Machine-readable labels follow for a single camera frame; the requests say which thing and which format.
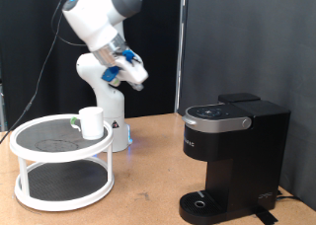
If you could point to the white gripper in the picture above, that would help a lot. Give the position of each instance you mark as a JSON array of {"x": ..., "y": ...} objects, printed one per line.
[{"x": 133, "y": 70}]

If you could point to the white mug with green tape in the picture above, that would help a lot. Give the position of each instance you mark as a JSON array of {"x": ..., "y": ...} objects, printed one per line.
[{"x": 92, "y": 123}]

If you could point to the black Keurig coffee machine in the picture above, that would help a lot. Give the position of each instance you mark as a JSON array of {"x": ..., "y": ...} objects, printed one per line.
[{"x": 250, "y": 146}]

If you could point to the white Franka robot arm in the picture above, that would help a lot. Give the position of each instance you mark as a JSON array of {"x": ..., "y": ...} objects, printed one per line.
[{"x": 105, "y": 67}]

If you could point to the silver vertical pole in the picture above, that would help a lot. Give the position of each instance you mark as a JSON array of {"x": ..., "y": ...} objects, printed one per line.
[{"x": 180, "y": 54}]

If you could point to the white two-tier turntable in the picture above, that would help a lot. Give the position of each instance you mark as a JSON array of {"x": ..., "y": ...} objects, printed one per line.
[{"x": 39, "y": 154}]

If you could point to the grey partition panel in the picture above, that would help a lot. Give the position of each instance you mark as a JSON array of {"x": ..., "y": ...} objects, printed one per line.
[{"x": 247, "y": 37}]

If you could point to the black curtain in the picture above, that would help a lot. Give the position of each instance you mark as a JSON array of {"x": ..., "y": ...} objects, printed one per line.
[{"x": 19, "y": 37}]

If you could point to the black tape strip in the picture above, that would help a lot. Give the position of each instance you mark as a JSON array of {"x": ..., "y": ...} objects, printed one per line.
[{"x": 266, "y": 216}]

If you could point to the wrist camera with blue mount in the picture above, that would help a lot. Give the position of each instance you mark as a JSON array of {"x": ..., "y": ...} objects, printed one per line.
[{"x": 111, "y": 75}]

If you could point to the grey metal post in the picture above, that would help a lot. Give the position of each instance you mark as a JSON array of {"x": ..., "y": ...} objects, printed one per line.
[{"x": 2, "y": 106}]

